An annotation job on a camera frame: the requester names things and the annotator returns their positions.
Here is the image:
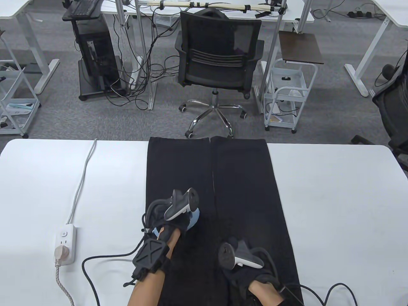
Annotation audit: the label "person's left hand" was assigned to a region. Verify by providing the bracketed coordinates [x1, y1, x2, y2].
[142, 198, 192, 243]

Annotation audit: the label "person's right hand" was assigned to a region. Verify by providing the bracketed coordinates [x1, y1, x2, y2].
[220, 237, 281, 297]

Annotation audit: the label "light blue electric iron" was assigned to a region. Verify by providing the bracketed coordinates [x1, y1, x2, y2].
[151, 207, 200, 235]

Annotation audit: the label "grey white handheld controller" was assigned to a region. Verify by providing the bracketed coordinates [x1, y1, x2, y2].
[218, 239, 264, 271]
[164, 188, 200, 221]

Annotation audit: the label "black trousers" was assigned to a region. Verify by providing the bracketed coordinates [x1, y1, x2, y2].
[145, 136, 303, 306]

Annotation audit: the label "person's right forearm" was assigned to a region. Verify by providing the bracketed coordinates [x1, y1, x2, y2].
[248, 280, 284, 306]

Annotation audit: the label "person's left forearm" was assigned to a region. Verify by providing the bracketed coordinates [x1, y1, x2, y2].
[127, 228, 182, 306]

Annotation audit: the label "black lattice wrist module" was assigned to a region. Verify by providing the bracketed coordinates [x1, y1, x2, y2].
[132, 239, 170, 281]

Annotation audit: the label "black wrist box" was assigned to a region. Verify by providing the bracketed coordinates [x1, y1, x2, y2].
[280, 285, 303, 306]

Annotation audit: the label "white power strip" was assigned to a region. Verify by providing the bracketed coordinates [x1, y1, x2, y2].
[52, 225, 78, 266]

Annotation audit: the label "white table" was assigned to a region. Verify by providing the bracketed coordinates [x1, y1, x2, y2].
[0, 139, 408, 306]

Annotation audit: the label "black rolling computer stand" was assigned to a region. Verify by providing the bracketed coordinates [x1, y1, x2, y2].
[62, 6, 128, 102]

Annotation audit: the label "black mesh office chair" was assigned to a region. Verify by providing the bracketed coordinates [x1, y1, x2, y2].
[175, 8, 265, 139]

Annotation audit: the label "white rolling cart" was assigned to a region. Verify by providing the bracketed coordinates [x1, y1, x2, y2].
[263, 58, 318, 134]

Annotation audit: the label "black computer tower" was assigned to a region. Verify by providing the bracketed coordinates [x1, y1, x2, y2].
[76, 18, 117, 86]

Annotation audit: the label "dark brown side table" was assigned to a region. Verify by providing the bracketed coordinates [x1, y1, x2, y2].
[278, 31, 324, 65]

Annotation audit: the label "black high-back mesh chair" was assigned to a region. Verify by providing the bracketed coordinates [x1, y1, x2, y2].
[351, 49, 408, 171]

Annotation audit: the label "black keyboard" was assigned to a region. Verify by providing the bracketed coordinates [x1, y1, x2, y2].
[71, 0, 100, 16]

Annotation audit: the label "long white desk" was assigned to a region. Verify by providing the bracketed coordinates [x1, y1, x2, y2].
[101, 0, 315, 24]

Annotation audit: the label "white desk with angled leg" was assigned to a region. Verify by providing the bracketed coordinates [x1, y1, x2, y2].
[0, 0, 60, 95]

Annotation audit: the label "white desk with foot bar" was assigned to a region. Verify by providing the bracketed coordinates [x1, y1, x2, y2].
[344, 0, 408, 98]

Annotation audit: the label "black glove cable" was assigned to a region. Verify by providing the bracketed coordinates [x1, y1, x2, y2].
[300, 282, 357, 306]
[82, 249, 141, 306]

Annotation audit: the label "grey power strip cable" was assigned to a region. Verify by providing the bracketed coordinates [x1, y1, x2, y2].
[66, 139, 97, 225]

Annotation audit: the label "braided iron cord with plug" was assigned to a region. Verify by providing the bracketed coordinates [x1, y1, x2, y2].
[51, 246, 75, 306]

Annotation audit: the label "tangle of black floor cables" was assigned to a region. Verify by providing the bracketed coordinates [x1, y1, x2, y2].
[107, 6, 180, 110]

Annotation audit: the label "aluminium frame post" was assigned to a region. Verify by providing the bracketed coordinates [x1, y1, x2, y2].
[135, 0, 157, 110]
[255, 0, 287, 114]

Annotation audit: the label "white wire shelf cart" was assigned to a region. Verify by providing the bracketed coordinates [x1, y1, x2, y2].
[0, 30, 41, 139]

